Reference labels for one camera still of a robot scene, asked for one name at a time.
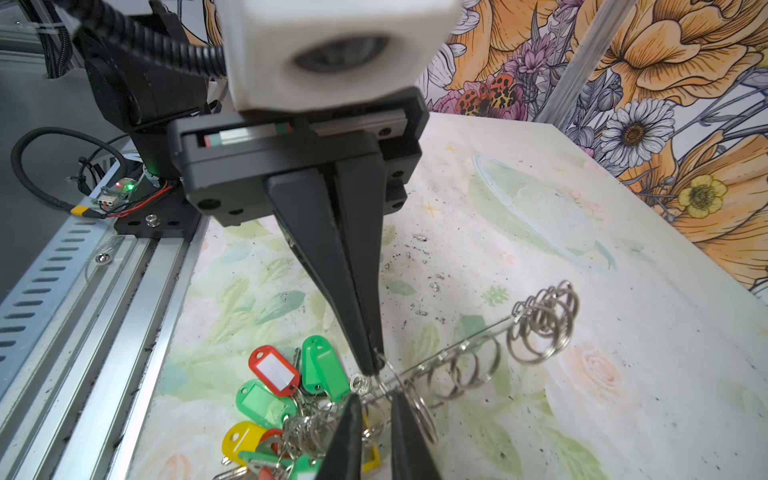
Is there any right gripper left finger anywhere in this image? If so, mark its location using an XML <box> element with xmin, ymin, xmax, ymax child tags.
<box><xmin>315</xmin><ymin>394</ymin><xmax>364</xmax><ymax>480</ymax></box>

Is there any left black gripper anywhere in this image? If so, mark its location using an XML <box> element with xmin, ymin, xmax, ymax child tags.
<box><xmin>168</xmin><ymin>87</ymin><xmax>429</xmax><ymax>376</ymax></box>

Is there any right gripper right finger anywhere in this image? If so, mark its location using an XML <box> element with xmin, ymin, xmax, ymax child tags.
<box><xmin>391</xmin><ymin>392</ymin><xmax>441</xmax><ymax>480</ymax></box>

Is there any yellow key tag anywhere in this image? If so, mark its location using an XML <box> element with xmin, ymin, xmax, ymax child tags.
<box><xmin>221</xmin><ymin>421</ymin><xmax>267</xmax><ymax>466</ymax></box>

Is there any large metal key ring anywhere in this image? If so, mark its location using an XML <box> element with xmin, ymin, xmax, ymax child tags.
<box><xmin>347</xmin><ymin>279</ymin><xmax>582</xmax><ymax>445</ymax></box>

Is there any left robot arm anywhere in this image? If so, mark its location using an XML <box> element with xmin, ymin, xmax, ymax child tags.
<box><xmin>62</xmin><ymin>1</ymin><xmax>428</xmax><ymax>376</ymax></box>

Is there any green circuit board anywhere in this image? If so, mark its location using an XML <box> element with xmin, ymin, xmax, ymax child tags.
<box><xmin>96</xmin><ymin>177</ymin><xmax>138</xmax><ymax>212</ymax></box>

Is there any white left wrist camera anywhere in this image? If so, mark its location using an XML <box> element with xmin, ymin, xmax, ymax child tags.
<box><xmin>216</xmin><ymin>0</ymin><xmax>462</xmax><ymax>112</ymax></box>

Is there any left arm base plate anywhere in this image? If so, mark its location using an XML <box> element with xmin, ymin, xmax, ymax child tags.
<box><xmin>113</xmin><ymin>179</ymin><xmax>201</xmax><ymax>240</ymax></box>

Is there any aluminium front rail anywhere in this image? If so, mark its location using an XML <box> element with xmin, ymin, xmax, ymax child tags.
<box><xmin>1</xmin><ymin>224</ymin><xmax>206</xmax><ymax>479</ymax></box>

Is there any left black cable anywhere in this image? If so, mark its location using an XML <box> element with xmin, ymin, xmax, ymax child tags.
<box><xmin>53</xmin><ymin>0</ymin><xmax>229</xmax><ymax>80</ymax></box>

